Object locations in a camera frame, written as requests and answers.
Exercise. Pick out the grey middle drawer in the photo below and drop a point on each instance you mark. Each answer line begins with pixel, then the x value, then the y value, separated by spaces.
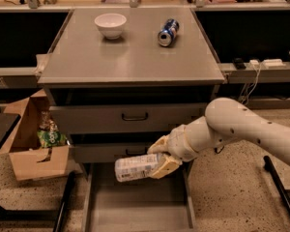
pixel 107 152

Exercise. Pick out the brown cardboard box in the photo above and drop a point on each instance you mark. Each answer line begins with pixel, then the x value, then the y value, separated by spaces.
pixel 30 161

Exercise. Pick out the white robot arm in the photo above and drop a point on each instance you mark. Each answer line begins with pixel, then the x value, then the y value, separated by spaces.
pixel 226 120

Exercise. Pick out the white power strip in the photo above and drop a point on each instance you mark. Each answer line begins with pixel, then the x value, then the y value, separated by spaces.
pixel 272 63

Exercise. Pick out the grey drawer cabinet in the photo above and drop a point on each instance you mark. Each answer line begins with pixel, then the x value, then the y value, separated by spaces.
pixel 85 68

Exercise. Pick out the blue soda can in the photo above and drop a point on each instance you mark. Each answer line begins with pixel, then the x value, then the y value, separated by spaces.
pixel 168 32

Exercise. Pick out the black small table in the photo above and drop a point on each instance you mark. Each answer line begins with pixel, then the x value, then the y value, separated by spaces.
pixel 1 129

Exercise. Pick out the black metal stand leg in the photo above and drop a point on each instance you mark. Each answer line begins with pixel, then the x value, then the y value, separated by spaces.
pixel 57 216

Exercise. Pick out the black chair base leg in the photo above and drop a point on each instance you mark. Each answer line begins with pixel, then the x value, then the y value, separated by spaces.
pixel 283 191

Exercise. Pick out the clear plastic water bottle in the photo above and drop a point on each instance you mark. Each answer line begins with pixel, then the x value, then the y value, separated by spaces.
pixel 136 168

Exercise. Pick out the grey open bottom drawer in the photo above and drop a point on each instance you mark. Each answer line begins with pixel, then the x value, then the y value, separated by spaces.
pixel 146 205

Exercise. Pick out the grey top drawer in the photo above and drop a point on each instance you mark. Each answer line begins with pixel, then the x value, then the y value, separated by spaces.
pixel 124 117

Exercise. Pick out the white ceramic bowl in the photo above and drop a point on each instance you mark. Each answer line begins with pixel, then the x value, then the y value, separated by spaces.
pixel 111 26

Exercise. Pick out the green snack bag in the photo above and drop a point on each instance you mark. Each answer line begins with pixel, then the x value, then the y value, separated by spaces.
pixel 51 138

